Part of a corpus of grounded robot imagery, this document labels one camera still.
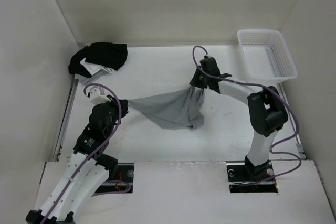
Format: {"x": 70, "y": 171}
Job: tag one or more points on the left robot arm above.
{"x": 88, "y": 167}

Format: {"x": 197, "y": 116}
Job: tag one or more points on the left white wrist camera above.
{"x": 97, "y": 95}

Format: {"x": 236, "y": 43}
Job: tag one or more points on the grey folded tank top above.
{"x": 85, "y": 77}

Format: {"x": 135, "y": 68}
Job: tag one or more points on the grey tank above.
{"x": 173, "y": 110}
{"x": 85, "y": 77}

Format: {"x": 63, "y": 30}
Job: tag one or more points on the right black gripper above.
{"x": 195, "y": 81}

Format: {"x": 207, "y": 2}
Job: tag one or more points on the right aluminium table rail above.
{"x": 293, "y": 145}

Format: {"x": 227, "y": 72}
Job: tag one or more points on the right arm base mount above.
{"x": 241, "y": 182}

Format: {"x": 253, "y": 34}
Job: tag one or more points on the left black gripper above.
{"x": 123, "y": 103}

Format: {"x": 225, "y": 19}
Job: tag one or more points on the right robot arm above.
{"x": 267, "y": 114}

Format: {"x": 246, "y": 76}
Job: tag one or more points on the left aluminium table rail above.
{"x": 64, "y": 122}

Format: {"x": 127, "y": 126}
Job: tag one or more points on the white folded tank top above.
{"x": 94, "y": 68}

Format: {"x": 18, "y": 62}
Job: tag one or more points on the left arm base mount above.
{"x": 119, "y": 182}

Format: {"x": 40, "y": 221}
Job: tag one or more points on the white plastic basket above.
{"x": 265, "y": 56}

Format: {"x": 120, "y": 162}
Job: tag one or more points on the aluminium table rail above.
{"x": 64, "y": 122}
{"x": 293, "y": 145}

